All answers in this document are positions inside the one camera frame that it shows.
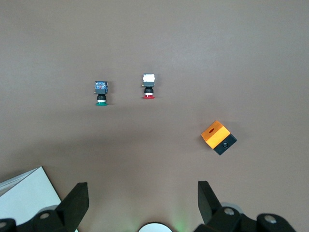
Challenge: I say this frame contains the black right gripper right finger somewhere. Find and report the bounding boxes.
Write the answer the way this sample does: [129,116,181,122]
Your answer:
[194,181,243,232]

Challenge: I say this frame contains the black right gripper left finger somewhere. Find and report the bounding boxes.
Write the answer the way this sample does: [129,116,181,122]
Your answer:
[31,182,89,232]

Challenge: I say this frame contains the red push button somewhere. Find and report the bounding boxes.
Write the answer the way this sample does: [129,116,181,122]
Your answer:
[140,73,156,100]

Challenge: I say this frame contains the white drawer cabinet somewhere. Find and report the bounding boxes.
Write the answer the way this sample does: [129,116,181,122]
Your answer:
[0,165,63,228]

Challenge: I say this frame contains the green push button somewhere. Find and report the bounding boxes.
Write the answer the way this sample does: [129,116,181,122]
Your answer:
[93,81,109,107]

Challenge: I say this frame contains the orange black button box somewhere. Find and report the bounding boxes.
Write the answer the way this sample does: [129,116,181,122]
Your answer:
[200,120,238,156]

